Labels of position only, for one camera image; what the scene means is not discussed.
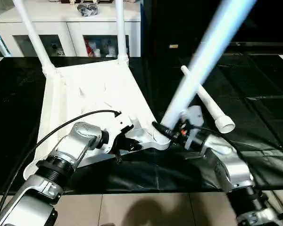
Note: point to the white glass-door cabinet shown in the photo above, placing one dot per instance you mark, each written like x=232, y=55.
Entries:
x=61, y=23

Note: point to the black metal bar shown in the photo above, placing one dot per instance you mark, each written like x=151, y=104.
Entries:
x=269, y=44

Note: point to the white plastic table leg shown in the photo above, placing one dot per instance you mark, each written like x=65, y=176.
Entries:
x=203, y=61
x=210, y=101
x=120, y=28
x=35, y=37

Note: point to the small beige tag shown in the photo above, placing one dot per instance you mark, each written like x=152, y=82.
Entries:
x=173, y=46

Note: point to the dark object on cabinet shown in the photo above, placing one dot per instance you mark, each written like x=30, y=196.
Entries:
x=88, y=9

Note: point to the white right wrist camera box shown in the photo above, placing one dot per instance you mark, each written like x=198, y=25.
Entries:
x=193, y=117

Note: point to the white plastic children's table top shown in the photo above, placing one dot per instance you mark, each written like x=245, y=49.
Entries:
x=94, y=94

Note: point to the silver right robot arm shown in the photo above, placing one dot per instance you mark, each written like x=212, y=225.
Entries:
x=231, y=169

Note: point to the black work mat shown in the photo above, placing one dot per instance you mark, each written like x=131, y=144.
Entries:
x=226, y=155

